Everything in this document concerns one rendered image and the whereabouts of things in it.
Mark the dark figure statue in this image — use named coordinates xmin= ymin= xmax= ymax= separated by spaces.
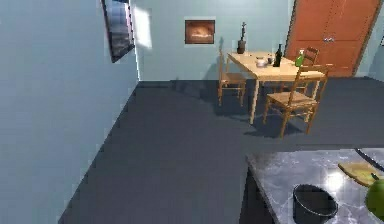
xmin=236 ymin=21 xmax=248 ymax=55

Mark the wooden dining chair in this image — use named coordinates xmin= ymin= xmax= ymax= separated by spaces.
xmin=262 ymin=63 xmax=334 ymax=139
xmin=218 ymin=49 xmax=247 ymax=108
xmin=279 ymin=46 xmax=320 ymax=95

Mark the light wooden dining table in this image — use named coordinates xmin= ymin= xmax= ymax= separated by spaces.
xmin=226 ymin=50 xmax=328 ymax=126

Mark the dark wine bottle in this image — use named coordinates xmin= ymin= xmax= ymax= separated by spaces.
xmin=272 ymin=43 xmax=283 ymax=68

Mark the green spray bottle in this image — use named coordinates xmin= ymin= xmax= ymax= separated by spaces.
xmin=294 ymin=49 xmax=306 ymax=68

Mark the grey marble counter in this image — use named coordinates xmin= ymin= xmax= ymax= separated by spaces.
xmin=238 ymin=147 xmax=384 ymax=224

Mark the black pot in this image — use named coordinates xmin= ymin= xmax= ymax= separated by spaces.
xmin=292 ymin=183 xmax=339 ymax=224

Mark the orange wooden room door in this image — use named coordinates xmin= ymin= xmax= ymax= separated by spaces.
xmin=284 ymin=0 xmax=384 ymax=78

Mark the yellow bread slice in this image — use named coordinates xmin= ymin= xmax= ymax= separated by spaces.
xmin=337 ymin=161 xmax=384 ymax=188

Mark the black knife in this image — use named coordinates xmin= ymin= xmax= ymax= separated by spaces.
xmin=353 ymin=148 xmax=384 ymax=173

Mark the green apple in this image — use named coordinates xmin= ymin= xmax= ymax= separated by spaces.
xmin=364 ymin=178 xmax=384 ymax=223

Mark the orange framed wall picture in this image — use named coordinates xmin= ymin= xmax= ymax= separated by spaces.
xmin=184 ymin=18 xmax=217 ymax=46

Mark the dark framed wall picture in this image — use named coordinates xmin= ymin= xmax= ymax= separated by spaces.
xmin=101 ymin=0 xmax=136 ymax=64

